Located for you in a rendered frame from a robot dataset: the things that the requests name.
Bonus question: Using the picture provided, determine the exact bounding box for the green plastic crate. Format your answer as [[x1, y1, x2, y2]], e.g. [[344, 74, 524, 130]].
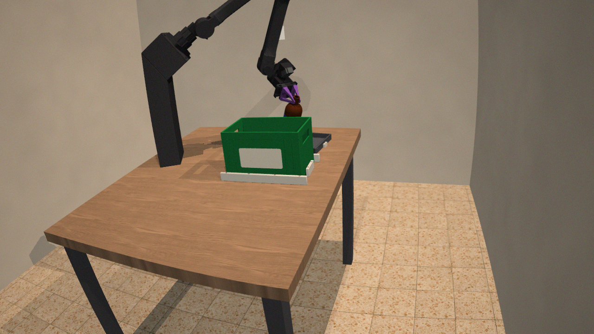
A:
[[220, 117, 314, 176]]

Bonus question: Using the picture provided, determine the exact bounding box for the brown bottle with blue label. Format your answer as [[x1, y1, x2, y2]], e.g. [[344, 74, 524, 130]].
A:
[[284, 95, 303, 117]]

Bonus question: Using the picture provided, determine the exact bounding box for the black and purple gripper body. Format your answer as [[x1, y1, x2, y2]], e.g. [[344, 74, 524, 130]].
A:
[[273, 81, 297, 98]]

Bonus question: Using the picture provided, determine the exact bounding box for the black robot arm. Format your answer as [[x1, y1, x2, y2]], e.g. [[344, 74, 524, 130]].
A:
[[166, 0, 296, 86]]

